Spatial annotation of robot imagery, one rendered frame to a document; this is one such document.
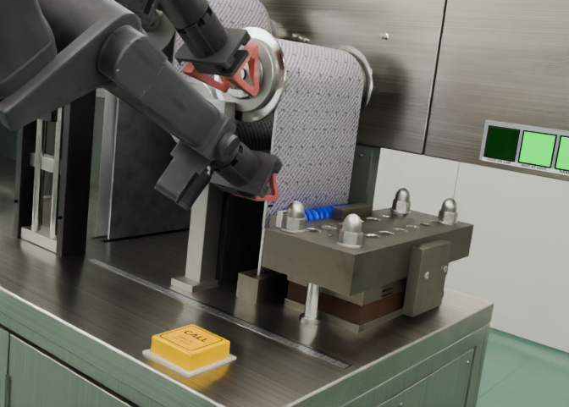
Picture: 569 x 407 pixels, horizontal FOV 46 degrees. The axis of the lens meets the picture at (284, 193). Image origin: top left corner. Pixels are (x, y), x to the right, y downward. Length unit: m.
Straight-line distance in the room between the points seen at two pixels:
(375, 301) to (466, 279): 2.82
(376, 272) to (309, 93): 0.31
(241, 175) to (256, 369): 0.28
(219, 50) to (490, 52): 0.49
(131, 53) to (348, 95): 0.74
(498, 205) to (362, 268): 2.80
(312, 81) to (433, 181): 2.79
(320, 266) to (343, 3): 0.61
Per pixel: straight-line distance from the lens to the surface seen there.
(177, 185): 0.90
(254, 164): 0.98
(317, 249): 0.95
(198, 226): 1.10
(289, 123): 1.07
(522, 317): 3.77
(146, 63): 0.52
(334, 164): 1.19
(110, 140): 1.36
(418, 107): 1.27
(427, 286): 1.10
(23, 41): 0.44
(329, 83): 1.15
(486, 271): 3.79
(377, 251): 0.97
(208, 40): 0.94
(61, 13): 0.50
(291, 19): 1.45
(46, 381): 1.09
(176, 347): 0.84
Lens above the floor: 1.26
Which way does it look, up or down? 10 degrees down
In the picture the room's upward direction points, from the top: 7 degrees clockwise
